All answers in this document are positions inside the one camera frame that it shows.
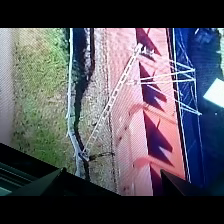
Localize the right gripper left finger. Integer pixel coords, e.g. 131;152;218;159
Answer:
9;167;116;197

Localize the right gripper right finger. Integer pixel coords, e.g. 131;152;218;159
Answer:
160;169;204;197

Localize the silver frame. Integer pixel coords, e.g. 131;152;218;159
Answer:
0;161;51;197

